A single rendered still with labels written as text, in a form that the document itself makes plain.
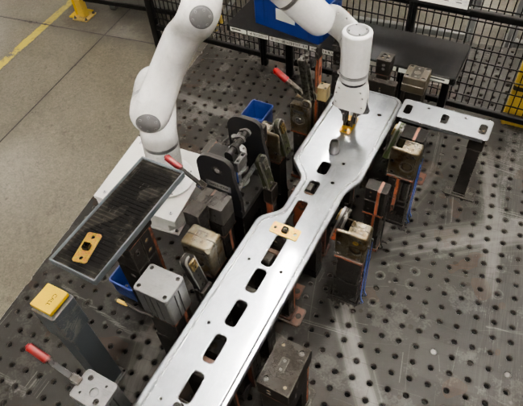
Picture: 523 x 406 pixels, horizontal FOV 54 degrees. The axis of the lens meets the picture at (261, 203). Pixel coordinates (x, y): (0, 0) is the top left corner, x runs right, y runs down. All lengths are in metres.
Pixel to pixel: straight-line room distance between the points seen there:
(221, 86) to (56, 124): 1.50
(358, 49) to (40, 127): 2.52
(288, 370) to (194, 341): 0.24
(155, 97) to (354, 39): 0.57
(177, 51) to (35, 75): 2.70
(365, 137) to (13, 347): 1.26
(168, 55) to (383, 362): 1.04
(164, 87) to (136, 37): 2.68
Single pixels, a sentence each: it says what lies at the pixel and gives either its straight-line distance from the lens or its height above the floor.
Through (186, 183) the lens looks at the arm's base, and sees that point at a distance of 1.85.
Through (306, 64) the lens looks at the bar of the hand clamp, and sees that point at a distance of 1.62.
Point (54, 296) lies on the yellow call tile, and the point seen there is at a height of 1.16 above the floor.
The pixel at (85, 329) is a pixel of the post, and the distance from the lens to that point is 1.36.
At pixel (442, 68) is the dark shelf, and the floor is 1.03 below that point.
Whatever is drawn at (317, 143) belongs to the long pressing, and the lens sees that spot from 1.64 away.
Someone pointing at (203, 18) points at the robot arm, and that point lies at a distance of 1.32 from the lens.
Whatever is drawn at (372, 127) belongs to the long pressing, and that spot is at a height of 1.00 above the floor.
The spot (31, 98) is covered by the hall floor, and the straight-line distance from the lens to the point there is 3.88.
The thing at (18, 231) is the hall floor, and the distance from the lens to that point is 3.05.
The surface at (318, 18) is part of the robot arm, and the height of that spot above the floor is 1.42.
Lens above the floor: 2.14
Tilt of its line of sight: 50 degrees down
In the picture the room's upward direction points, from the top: 5 degrees counter-clockwise
